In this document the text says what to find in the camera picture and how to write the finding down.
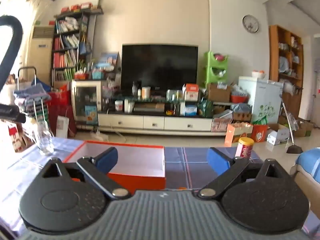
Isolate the round wall clock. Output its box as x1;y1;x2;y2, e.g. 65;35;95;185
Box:
242;15;259;34

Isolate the dark bookshelf with books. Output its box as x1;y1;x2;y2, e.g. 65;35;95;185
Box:
51;11;97;83

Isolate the white paper bag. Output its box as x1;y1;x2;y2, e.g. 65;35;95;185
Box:
56;116;70;139

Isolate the white glass-door cabinet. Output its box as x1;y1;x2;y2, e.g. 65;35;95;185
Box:
71;80;102;126

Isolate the orange bucket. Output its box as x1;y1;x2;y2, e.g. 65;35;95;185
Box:
251;124;268;143

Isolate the white chest freezer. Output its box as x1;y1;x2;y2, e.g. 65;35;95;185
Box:
238;76;284;125

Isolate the black curved tube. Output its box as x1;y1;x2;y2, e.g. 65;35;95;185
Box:
0;15;23;91

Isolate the white printed box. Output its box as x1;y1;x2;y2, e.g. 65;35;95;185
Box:
266;129;291;146

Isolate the blue snack packet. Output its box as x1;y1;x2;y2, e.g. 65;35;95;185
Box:
85;105;99;125

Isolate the orange-rimmed tray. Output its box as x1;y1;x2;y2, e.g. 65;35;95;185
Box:
62;141;167;190

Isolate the white television cabinet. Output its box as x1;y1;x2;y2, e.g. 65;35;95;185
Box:
96;97;233;137

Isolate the wooden display shelf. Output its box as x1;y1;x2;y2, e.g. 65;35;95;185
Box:
269;25;304;119

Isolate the green plastic storage rack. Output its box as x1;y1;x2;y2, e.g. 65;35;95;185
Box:
204;51;229;88

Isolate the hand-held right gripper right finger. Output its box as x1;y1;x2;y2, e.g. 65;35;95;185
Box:
197;147;293;201

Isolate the broom with black base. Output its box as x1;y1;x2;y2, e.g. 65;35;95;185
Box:
282;102;304;154

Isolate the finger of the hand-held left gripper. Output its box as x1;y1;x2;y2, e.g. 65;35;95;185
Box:
0;105;26;124

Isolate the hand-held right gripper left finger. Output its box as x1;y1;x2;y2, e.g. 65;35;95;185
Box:
40;146;132;201

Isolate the beige standing air conditioner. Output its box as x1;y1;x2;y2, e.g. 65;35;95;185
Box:
26;26;55;81

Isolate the clear plastic bottle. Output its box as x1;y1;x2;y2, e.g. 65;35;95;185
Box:
34;122;55;155

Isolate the pink can with yellow lid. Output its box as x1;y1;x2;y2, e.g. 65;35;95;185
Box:
235;137;255;159

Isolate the black flat television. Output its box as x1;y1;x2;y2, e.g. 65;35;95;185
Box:
122;44;199;91

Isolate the blue checked tablecloth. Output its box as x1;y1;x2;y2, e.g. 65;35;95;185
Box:
0;136;264;232

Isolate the red and white carton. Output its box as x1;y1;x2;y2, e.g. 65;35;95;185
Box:
7;124;36;153

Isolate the orange and white carton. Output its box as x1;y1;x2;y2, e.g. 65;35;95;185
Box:
224;122;254;147

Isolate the blue ball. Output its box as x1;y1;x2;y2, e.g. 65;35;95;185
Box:
295;147;320;180

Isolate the red shopping bag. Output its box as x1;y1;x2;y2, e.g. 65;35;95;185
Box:
47;89;77;136

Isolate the trolley with folded cloths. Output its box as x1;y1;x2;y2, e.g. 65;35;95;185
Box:
13;66;52;121

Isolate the white curtain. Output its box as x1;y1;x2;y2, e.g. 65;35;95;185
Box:
0;0;56;64

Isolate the brown cardboard box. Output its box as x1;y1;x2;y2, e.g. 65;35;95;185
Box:
207;83;232;103

